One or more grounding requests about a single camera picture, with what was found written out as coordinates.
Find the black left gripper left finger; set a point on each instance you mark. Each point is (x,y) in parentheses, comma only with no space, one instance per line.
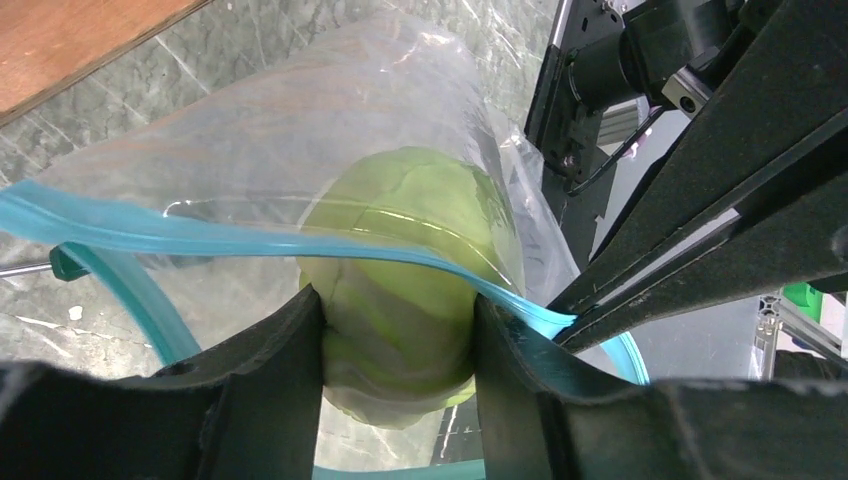
(247,408)

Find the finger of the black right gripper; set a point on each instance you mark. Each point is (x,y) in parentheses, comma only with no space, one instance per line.
(776,124)
(799,240)

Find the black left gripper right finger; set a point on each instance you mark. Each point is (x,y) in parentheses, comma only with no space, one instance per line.
(546,414)

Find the green cabbage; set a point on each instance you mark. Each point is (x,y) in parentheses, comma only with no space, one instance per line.
(398,336)

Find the clear zip top bag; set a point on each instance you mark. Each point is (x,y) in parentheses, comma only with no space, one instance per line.
(170,194)

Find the wooden board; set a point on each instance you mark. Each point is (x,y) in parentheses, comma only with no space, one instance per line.
(47,46)

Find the aluminium frame rail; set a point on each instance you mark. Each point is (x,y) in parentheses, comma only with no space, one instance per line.
(788,345)

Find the green handled screwdriver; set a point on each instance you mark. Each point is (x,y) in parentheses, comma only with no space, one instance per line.
(58,263)

